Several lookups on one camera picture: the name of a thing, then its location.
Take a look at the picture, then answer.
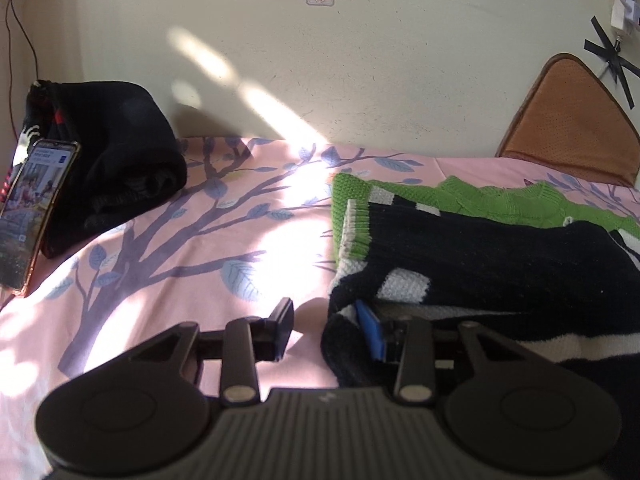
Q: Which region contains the thin dark wall cable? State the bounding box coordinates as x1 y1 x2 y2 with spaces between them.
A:
4 0 42 86

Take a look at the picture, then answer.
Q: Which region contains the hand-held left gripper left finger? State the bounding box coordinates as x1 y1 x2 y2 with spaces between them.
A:
129 297 295 407

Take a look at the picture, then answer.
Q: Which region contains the striped green knit sweater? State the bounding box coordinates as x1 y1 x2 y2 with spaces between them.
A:
320 172 640 391

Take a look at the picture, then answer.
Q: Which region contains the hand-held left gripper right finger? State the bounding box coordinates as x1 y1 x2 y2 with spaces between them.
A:
356 300 513 406

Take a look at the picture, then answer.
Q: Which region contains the brown cushion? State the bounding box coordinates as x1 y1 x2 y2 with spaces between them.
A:
495 52 640 188

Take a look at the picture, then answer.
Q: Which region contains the black tape cross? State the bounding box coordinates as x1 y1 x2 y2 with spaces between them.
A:
584 16 640 109

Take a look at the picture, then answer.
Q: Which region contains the pink tree-print bedsheet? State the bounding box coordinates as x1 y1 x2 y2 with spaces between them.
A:
0 136 640 480

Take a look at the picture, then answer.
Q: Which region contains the black knit garment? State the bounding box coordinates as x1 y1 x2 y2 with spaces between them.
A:
25 80 188 260

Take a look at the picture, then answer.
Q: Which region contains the smartphone in clear case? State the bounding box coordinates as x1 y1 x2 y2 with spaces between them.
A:
0 138 81 297

